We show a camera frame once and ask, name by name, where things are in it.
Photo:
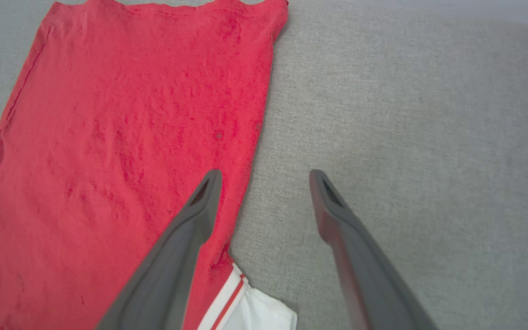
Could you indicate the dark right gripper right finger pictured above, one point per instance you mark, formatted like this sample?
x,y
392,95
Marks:
x,y
369,288

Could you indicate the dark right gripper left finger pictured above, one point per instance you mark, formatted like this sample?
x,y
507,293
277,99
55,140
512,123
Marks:
x,y
167,284

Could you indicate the red basketball jersey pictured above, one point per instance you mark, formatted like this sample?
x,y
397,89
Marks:
x,y
131,137

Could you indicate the grey fabric sofa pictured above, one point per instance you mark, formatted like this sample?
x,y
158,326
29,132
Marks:
x,y
406,114

